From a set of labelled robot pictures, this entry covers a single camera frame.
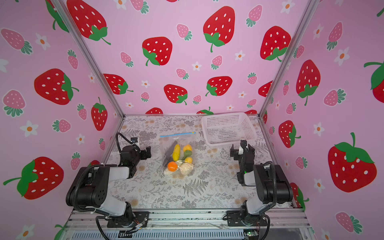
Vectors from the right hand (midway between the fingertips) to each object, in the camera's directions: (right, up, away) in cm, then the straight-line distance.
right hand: (242, 144), depth 91 cm
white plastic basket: (-4, +10, +21) cm, 24 cm away
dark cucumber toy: (-47, -8, +7) cm, 49 cm away
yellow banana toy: (-42, -6, +4) cm, 42 cm away
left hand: (-64, -2, +4) cm, 64 cm away
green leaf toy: (-34, -6, +1) cm, 35 cm away
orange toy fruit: (-42, -12, -6) cm, 45 cm away
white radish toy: (-45, -16, -5) cm, 49 cm away
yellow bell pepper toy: (-35, -2, +4) cm, 35 cm away
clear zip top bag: (-39, +2, +16) cm, 42 cm away
